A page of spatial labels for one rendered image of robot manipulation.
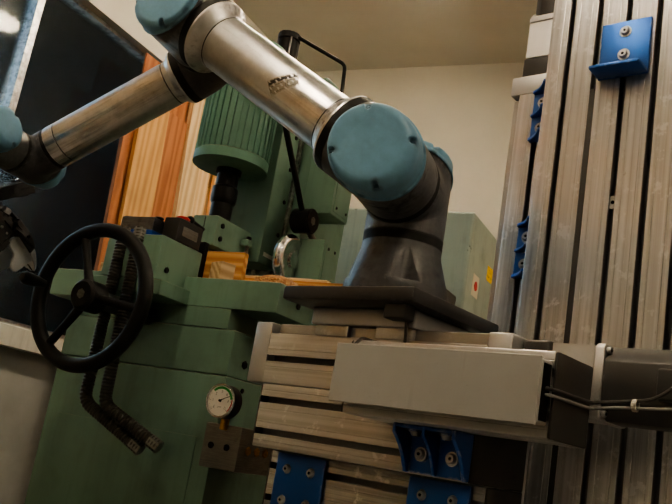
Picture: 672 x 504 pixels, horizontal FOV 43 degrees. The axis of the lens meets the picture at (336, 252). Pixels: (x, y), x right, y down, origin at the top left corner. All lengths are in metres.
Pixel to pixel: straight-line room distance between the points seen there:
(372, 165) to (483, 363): 0.30
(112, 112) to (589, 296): 0.82
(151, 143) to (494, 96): 1.84
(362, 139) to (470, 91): 3.51
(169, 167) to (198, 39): 2.51
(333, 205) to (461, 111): 2.56
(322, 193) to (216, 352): 0.56
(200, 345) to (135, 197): 1.88
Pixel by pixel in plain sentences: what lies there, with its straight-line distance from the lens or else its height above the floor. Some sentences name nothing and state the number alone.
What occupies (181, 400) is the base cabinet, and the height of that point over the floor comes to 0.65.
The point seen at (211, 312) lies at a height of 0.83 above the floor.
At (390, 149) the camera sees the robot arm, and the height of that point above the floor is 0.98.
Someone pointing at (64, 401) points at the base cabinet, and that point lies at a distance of 1.89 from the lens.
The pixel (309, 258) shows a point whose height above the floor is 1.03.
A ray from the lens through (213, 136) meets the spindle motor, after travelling 1.95.
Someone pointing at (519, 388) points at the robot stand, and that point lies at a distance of 0.87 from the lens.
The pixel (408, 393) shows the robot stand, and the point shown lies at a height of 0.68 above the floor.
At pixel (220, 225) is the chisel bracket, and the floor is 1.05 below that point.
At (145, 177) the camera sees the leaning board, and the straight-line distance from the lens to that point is 3.57.
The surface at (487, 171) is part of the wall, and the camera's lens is 4.35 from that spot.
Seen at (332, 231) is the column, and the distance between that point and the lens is 2.20.
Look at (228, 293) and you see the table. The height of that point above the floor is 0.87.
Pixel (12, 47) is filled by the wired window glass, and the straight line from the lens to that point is 3.38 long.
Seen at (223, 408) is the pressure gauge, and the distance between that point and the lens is 1.56.
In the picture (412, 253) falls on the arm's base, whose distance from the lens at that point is 1.16.
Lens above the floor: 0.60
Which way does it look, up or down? 13 degrees up
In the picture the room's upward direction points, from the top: 10 degrees clockwise
